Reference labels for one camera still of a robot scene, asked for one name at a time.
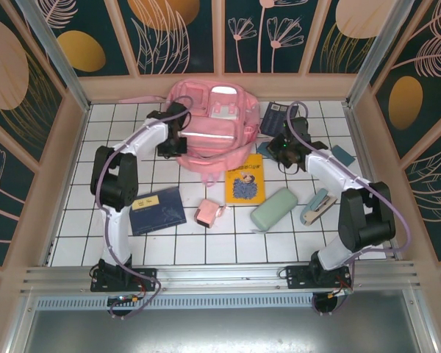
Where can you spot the small light blue card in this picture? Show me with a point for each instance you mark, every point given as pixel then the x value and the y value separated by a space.
pixel 262 149

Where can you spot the dark blue printed book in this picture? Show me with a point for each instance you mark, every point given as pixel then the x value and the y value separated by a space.
pixel 273 117

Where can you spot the pink student backpack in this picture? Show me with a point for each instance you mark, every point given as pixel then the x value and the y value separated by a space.
pixel 213 125

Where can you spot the yellow book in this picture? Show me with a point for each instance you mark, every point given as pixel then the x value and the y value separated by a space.
pixel 244 184

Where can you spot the mint green pencil case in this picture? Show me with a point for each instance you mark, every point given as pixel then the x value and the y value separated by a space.
pixel 273 209

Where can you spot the small teal notebook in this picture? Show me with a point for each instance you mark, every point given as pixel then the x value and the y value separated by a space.
pixel 343 155

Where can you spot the navy notebook with label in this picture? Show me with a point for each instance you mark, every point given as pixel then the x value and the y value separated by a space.
pixel 158 213

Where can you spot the light blue stapler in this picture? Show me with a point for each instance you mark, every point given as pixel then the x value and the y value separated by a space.
pixel 318 206

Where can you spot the pink pencil sharpener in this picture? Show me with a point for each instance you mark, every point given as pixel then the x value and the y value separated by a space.
pixel 206 213

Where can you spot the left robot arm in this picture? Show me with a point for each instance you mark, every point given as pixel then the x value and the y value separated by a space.
pixel 115 235

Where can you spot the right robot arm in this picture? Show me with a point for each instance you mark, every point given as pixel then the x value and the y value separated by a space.
pixel 367 220

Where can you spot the small circuit board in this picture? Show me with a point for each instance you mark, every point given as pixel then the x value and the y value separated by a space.
pixel 340 292
pixel 124 299

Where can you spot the grey metal sheet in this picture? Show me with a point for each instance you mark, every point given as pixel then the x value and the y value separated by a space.
pixel 220 331

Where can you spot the aluminium side rail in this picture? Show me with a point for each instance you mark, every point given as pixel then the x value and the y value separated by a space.
pixel 359 139

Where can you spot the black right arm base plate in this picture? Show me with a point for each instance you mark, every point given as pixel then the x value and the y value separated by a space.
pixel 297 276

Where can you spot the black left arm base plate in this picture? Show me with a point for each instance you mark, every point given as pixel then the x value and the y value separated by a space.
pixel 147 276

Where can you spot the aluminium mounting rail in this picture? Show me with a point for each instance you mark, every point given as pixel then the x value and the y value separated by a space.
pixel 220 276

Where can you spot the aluminium corner post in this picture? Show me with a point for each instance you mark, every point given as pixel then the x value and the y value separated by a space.
pixel 59 62
pixel 378 48

